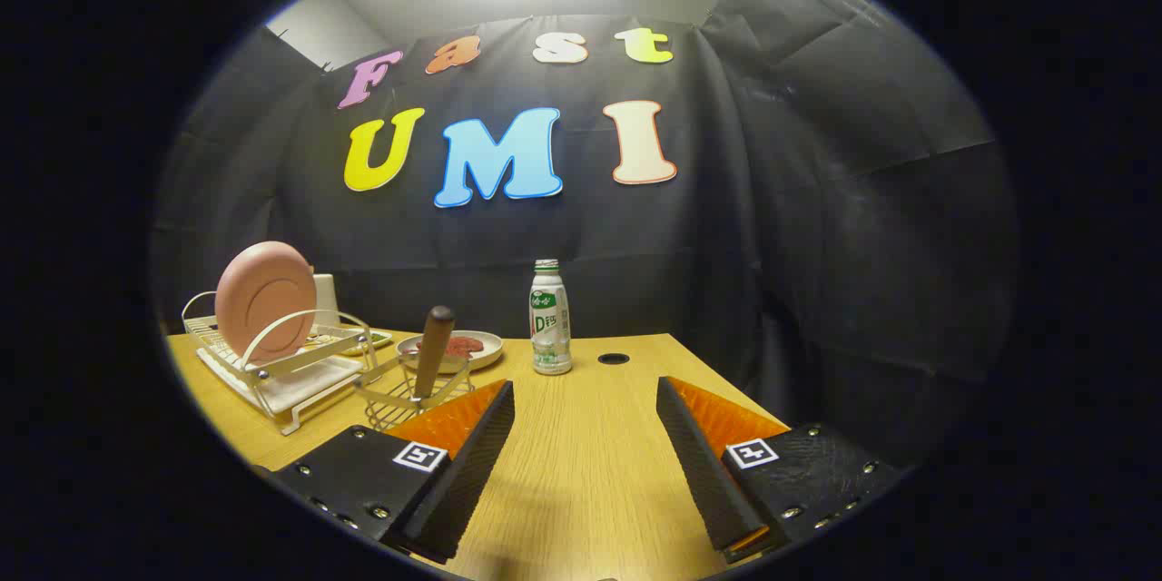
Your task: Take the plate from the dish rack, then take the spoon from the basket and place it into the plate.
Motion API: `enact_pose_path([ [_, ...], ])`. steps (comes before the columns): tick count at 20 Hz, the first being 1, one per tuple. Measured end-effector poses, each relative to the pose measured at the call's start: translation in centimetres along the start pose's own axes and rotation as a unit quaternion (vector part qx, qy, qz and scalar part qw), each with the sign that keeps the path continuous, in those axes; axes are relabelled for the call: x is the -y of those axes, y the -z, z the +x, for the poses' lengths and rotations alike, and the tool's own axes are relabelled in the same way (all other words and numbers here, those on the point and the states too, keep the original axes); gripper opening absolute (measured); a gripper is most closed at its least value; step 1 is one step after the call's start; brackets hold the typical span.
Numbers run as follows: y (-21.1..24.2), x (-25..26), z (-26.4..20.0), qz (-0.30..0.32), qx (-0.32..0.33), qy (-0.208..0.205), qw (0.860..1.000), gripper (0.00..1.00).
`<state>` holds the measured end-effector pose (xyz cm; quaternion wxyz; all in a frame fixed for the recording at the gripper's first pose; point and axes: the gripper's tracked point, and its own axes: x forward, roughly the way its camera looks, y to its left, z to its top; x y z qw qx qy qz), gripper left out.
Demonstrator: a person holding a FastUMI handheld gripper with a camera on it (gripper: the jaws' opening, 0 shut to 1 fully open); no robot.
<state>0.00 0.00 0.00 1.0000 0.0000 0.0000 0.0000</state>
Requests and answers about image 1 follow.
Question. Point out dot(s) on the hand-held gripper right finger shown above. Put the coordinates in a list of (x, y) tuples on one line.
[(704, 472)]

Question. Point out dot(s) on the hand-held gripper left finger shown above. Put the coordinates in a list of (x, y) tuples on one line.
[(472, 472)]

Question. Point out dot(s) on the pink plate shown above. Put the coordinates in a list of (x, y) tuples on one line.
[(263, 290)]

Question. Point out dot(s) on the beige plate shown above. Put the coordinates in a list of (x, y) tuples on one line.
[(488, 347)]

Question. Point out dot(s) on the red meat piece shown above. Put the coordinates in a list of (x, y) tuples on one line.
[(465, 347)]

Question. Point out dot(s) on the white compartment tray with beans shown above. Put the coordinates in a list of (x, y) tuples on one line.
[(374, 340)]

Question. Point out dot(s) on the white drink bottle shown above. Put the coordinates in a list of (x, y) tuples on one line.
[(550, 327)]

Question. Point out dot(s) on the white toaster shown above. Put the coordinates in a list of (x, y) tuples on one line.
[(325, 300)]

